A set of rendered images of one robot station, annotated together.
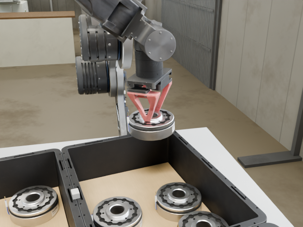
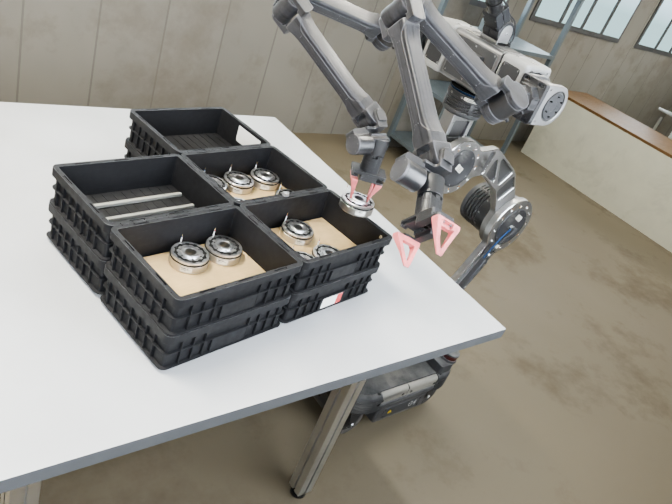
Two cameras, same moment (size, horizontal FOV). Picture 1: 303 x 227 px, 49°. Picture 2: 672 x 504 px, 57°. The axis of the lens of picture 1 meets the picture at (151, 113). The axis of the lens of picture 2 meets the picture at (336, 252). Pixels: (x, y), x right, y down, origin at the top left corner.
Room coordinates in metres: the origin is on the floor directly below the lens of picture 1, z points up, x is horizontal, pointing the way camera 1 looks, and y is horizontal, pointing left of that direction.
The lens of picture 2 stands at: (-0.29, -1.37, 1.80)
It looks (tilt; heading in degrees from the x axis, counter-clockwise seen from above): 30 degrees down; 55
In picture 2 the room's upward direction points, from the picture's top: 22 degrees clockwise
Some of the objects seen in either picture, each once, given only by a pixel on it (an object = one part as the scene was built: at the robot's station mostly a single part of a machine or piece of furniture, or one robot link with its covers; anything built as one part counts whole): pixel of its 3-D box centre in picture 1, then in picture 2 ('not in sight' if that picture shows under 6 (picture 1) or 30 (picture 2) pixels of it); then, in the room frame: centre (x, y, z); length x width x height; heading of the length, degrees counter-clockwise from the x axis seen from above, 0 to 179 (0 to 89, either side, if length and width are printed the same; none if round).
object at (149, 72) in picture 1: (149, 65); (371, 163); (0.67, 0.00, 1.14); 0.10 x 0.07 x 0.07; 157
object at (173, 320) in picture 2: not in sight; (206, 266); (0.21, -0.14, 0.87); 0.40 x 0.30 x 0.11; 22
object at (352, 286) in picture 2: not in sight; (302, 266); (0.58, 0.01, 0.76); 0.40 x 0.30 x 0.12; 22
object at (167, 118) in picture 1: (151, 118); (358, 200); (0.67, 0.00, 1.02); 0.10 x 0.10 x 0.01
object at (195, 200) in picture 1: (178, 196); (329, 254); (0.61, -0.06, 0.86); 0.10 x 0.10 x 0.01
